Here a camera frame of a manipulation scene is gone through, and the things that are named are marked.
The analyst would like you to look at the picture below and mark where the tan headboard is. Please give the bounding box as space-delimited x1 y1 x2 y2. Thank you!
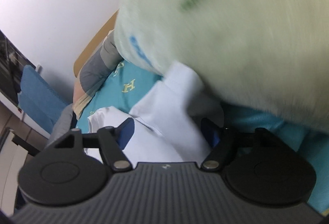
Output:
73 10 119 78

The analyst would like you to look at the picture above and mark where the grey seat cushion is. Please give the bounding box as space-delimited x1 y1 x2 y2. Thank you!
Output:
46 104 77 147

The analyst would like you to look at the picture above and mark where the blue covered chair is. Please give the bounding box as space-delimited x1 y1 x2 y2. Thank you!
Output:
18 65 69 134

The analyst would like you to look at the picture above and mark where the green fleece blanket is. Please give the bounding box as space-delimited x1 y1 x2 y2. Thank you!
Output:
114 0 328 132

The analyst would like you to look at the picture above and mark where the teal patterned bed sheet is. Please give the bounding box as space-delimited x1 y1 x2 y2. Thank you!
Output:
77 61 328 212

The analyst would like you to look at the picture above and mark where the striped pillow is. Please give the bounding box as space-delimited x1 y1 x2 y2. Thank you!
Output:
73 30 123 118

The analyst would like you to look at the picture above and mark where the white t-shirt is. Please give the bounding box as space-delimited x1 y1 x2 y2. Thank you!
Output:
88 63 224 166

